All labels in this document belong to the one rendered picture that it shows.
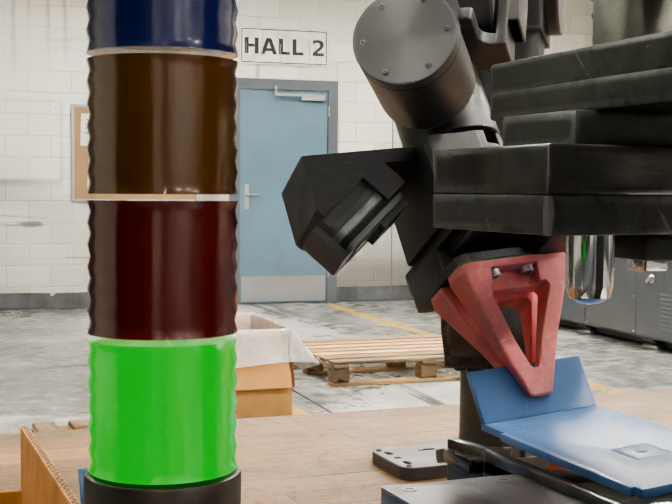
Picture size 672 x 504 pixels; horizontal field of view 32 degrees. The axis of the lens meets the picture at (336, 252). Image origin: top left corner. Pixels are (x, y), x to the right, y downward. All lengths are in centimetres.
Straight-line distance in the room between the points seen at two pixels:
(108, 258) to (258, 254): 1136
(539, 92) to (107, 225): 29
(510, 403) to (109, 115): 40
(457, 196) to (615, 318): 857
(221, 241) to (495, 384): 37
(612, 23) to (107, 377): 31
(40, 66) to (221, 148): 1108
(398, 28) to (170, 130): 36
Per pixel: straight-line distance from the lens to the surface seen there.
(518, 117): 54
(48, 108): 1134
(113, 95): 29
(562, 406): 66
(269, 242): 1167
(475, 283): 64
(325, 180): 64
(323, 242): 64
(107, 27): 29
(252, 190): 1162
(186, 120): 29
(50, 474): 66
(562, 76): 53
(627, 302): 895
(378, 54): 63
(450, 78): 64
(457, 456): 63
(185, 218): 29
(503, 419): 64
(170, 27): 29
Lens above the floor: 112
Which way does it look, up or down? 3 degrees down
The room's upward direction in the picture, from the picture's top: straight up
